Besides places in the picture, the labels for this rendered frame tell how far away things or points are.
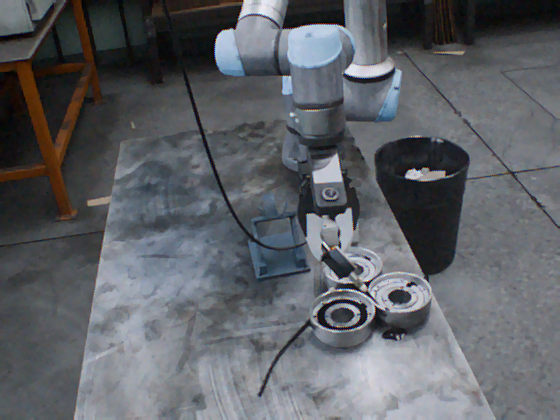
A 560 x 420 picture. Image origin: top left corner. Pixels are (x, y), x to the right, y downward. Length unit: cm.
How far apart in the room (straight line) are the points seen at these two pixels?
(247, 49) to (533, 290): 168
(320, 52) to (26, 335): 186
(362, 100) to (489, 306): 116
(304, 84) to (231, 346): 44
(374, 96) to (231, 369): 68
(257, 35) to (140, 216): 56
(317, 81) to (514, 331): 153
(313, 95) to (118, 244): 61
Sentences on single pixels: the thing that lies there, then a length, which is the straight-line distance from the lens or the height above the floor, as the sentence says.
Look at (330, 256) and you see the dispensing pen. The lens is 105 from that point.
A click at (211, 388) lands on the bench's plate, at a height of 80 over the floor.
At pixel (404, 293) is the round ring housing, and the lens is 114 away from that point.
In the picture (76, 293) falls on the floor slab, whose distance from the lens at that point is 268.
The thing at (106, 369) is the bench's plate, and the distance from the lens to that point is 112.
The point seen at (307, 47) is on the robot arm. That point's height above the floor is 125.
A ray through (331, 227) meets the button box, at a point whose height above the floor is 84.
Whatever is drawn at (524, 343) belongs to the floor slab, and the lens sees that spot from 228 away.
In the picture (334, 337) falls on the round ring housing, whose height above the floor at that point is 83.
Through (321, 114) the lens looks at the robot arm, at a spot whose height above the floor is 115.
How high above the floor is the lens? 155
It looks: 32 degrees down
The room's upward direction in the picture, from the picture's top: 6 degrees counter-clockwise
